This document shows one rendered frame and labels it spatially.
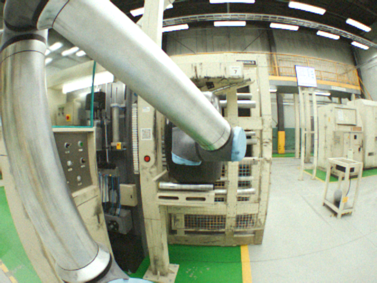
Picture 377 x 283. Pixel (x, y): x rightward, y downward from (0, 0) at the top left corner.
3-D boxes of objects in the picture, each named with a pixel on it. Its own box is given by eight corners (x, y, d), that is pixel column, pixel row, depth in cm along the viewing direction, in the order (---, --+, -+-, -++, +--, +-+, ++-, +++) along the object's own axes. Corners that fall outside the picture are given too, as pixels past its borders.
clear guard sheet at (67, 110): (20, 128, 50) (65, -29, 45) (90, 128, 105) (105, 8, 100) (22, 128, 50) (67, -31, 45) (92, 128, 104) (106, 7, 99)
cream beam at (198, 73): (167, 81, 138) (167, 64, 138) (174, 87, 163) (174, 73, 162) (244, 78, 130) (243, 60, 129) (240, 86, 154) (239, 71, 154)
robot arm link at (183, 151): (194, 166, 49) (194, 121, 50) (165, 164, 57) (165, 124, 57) (212, 164, 57) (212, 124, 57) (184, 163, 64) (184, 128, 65)
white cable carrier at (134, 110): (134, 173, 120) (132, 104, 118) (137, 172, 125) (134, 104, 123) (139, 174, 120) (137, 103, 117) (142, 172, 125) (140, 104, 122)
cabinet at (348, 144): (339, 180, 325) (343, 130, 319) (329, 175, 382) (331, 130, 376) (361, 177, 308) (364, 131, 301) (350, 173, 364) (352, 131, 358)
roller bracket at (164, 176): (152, 195, 106) (151, 179, 106) (168, 179, 145) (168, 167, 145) (157, 195, 106) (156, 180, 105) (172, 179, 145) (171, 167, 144)
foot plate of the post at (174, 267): (142, 279, 118) (142, 276, 118) (152, 261, 144) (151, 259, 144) (173, 284, 114) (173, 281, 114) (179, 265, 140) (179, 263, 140)
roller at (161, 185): (157, 189, 109) (156, 182, 109) (159, 188, 113) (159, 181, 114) (214, 191, 104) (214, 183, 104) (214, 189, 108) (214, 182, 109)
